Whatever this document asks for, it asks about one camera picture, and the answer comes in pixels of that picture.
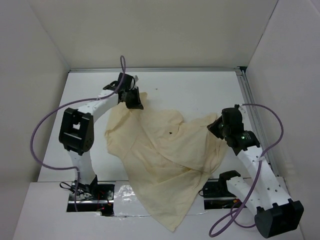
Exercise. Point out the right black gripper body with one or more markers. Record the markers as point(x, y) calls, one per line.
point(226, 129)

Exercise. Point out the cream fabric jacket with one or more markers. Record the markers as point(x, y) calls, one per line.
point(167, 160)

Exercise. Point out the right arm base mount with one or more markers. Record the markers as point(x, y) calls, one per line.
point(215, 192)

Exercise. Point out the aluminium frame rail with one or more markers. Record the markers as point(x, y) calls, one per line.
point(194, 92)

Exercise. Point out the white front cover sheet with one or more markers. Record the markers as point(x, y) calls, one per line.
point(126, 203)

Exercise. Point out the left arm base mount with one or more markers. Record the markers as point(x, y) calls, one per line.
point(98, 197)

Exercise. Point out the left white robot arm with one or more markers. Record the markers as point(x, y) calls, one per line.
point(77, 128)

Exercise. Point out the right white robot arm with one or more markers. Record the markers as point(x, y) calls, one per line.
point(274, 210)

